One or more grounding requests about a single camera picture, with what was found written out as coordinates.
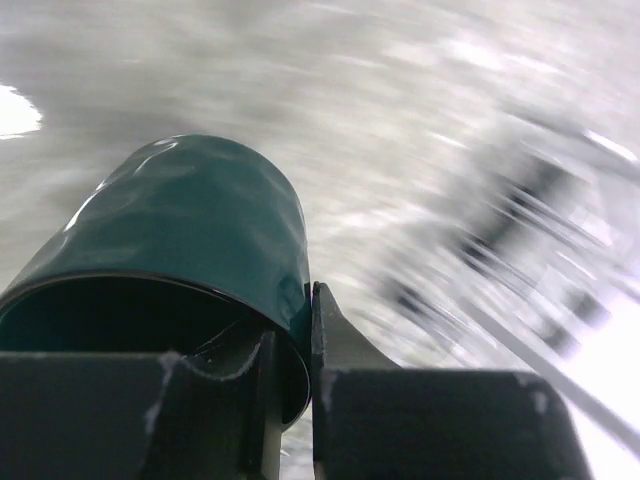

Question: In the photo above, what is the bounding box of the dark teal mug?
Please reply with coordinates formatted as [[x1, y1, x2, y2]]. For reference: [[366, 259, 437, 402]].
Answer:
[[1, 135, 311, 426]]

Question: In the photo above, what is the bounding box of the metal wire dish rack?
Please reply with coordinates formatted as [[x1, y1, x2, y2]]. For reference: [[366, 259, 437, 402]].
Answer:
[[377, 114, 639, 453]]

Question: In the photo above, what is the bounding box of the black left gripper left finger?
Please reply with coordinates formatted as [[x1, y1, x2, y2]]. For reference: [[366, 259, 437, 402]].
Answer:
[[1, 332, 278, 479]]

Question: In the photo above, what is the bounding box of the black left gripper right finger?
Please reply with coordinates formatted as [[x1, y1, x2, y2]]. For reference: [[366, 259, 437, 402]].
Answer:
[[311, 282, 591, 480]]

